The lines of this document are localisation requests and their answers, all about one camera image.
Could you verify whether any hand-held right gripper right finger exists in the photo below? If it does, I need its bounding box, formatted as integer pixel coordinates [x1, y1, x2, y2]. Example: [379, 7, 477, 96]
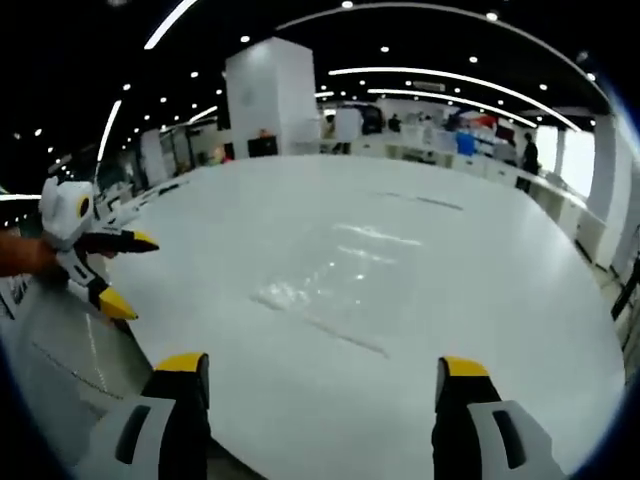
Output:
[431, 355, 572, 480]

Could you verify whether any row of white cabinets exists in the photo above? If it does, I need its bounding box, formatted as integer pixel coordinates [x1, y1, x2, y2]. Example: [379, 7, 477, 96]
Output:
[514, 167, 621, 274]

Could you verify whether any clear resealable plastic bag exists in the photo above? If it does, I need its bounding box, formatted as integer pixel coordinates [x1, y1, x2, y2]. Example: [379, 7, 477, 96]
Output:
[249, 191, 466, 359]

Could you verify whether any black box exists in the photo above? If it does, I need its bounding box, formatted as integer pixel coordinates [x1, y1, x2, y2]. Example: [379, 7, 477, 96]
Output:
[246, 134, 279, 159]

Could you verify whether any white square pillar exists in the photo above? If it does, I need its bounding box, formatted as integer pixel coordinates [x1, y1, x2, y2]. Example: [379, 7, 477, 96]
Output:
[224, 36, 322, 160]

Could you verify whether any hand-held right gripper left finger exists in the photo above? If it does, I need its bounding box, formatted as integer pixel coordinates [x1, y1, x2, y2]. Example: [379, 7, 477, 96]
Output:
[74, 352, 212, 480]

